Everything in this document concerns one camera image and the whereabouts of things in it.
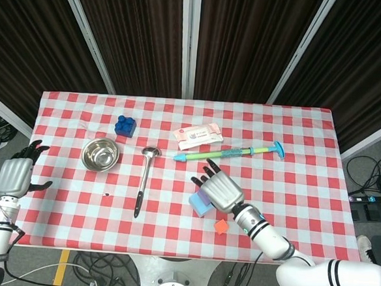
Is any purple foam cube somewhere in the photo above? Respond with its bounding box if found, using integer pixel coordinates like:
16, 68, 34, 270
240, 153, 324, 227
196, 189, 214, 207

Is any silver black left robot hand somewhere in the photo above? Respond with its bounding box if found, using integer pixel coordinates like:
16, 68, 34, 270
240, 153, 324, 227
0, 137, 56, 200

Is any white partition post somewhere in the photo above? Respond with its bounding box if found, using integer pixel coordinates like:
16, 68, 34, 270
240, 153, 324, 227
49, 0, 123, 95
175, 0, 202, 101
266, 0, 339, 110

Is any stainless steel bowl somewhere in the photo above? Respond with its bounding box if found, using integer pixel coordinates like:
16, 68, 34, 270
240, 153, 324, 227
80, 135, 121, 174

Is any dark brown partition panel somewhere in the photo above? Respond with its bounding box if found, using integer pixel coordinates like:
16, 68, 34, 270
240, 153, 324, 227
0, 0, 115, 133
193, 0, 326, 108
65, 0, 190, 100
273, 0, 381, 150

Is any large light blue cube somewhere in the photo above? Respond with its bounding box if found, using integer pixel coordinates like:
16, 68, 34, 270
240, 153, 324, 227
187, 191, 216, 219

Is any white partition bottom rail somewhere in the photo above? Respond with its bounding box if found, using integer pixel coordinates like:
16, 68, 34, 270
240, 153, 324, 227
0, 89, 37, 138
339, 110, 381, 163

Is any dark blue building block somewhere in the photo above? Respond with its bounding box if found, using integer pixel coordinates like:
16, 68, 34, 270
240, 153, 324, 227
114, 114, 138, 139

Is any pink white wet wipes pack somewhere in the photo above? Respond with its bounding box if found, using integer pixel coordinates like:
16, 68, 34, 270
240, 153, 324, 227
172, 119, 225, 153

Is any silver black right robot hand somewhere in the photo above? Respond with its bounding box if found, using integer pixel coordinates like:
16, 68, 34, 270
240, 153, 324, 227
188, 157, 247, 215

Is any white shoe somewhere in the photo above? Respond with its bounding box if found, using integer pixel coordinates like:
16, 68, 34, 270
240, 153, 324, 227
354, 234, 381, 265

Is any green blue toy water pump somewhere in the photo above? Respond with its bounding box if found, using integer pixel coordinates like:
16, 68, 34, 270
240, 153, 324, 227
172, 133, 286, 170

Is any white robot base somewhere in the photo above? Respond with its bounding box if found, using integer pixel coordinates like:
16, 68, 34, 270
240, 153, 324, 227
124, 253, 222, 286

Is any red white checkered tablecloth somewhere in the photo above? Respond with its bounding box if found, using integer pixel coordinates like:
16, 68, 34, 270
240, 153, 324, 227
15, 87, 372, 270

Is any small orange block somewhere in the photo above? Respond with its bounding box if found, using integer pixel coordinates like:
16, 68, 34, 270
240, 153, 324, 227
213, 218, 230, 236

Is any steel ladle black handle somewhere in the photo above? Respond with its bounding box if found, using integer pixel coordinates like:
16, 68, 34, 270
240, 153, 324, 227
133, 145, 162, 221

